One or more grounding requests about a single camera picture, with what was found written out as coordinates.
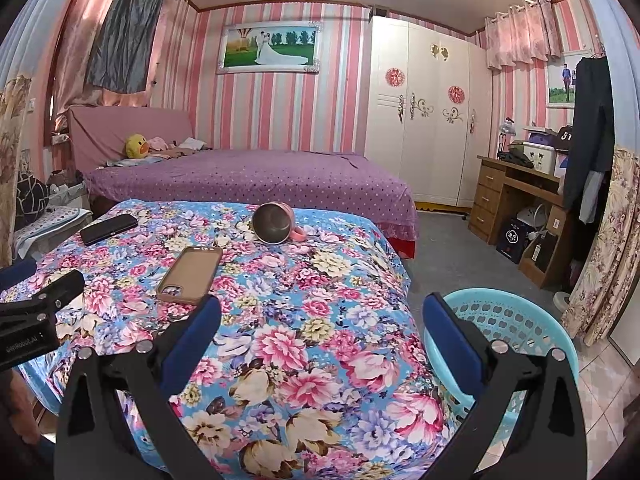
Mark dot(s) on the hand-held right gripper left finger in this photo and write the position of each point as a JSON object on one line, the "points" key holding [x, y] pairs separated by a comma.
{"points": [[192, 340]]}

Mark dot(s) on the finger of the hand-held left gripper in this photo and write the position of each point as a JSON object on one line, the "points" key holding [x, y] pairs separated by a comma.
{"points": [[55, 292], [17, 272]]}

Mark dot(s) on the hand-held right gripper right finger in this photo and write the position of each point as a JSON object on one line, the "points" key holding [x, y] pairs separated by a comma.
{"points": [[454, 342]]}

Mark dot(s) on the light blue plastic basket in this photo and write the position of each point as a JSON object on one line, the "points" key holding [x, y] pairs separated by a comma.
{"points": [[520, 325]]}

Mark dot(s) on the person's left forearm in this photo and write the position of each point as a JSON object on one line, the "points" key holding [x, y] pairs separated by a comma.
{"points": [[22, 405]]}

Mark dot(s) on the dotted grey cushion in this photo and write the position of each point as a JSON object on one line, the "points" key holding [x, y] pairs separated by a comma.
{"points": [[50, 222]]}

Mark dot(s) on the brown phone case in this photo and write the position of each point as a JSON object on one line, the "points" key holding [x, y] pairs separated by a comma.
{"points": [[192, 272]]}

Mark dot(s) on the black patterned cushion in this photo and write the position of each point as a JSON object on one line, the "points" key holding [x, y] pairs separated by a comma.
{"points": [[32, 200]]}

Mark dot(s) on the black smartphone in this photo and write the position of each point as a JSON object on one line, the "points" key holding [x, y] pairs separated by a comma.
{"points": [[109, 229]]}

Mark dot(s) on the floral blanket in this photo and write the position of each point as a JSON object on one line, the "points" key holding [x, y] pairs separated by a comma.
{"points": [[300, 340]]}

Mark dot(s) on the brown floral curtain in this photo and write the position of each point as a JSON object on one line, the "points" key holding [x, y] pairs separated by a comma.
{"points": [[12, 160]]}

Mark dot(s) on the black gift bag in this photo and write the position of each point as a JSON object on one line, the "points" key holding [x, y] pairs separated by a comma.
{"points": [[515, 240]]}

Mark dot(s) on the cardboard box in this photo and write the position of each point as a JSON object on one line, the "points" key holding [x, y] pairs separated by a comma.
{"points": [[542, 255]]}

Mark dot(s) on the pink steel mug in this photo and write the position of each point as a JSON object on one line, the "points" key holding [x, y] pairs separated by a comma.
{"points": [[272, 222]]}

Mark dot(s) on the white appliance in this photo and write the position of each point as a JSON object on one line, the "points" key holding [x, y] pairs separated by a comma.
{"points": [[532, 217]]}

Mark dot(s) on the wooden desk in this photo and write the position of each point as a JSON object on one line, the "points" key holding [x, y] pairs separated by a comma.
{"points": [[490, 192]]}

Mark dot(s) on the pink covered headboard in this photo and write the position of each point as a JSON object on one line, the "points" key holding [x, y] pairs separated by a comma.
{"points": [[100, 132]]}

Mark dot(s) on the yellow duck plush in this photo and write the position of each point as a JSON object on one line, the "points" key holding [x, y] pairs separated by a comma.
{"points": [[136, 146]]}

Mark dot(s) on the cream floral door curtain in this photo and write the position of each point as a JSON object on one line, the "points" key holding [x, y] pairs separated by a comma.
{"points": [[600, 260]]}

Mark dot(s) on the bed with purple dotted blanket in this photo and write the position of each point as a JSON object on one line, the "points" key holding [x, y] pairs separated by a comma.
{"points": [[260, 177]]}

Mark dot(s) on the pink plush toy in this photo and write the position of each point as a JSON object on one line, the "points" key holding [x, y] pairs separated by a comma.
{"points": [[158, 143]]}

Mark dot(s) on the white wardrobe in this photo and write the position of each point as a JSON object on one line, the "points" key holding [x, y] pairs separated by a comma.
{"points": [[430, 150]]}

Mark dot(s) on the dark cloth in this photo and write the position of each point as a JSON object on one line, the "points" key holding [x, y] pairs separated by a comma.
{"points": [[517, 159]]}

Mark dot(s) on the white storage box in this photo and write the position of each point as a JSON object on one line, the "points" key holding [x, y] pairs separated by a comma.
{"points": [[540, 160]]}

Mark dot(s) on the desk lamp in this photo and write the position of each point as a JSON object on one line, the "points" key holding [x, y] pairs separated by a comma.
{"points": [[506, 130]]}

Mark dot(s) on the pink satin curtain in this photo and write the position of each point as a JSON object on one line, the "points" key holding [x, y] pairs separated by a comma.
{"points": [[75, 60]]}

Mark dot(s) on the purple box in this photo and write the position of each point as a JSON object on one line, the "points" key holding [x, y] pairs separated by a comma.
{"points": [[540, 135]]}

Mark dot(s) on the dark hanging jacket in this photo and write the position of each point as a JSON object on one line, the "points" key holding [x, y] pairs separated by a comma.
{"points": [[590, 145]]}

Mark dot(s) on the red round wardrobe sticker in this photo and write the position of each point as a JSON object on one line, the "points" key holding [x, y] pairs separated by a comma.
{"points": [[456, 94], [394, 76]]}

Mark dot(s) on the grey curtain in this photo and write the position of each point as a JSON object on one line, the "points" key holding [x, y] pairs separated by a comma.
{"points": [[122, 35]]}

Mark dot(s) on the pink floral window curtain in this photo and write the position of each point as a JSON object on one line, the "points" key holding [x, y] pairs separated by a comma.
{"points": [[522, 35]]}

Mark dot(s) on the wall switch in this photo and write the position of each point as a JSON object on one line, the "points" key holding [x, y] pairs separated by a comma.
{"points": [[31, 104]]}

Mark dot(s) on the small wall poster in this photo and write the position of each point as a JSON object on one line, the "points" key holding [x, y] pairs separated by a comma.
{"points": [[560, 82]]}

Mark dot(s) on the large framed wall poster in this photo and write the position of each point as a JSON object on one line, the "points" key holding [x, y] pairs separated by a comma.
{"points": [[270, 47]]}

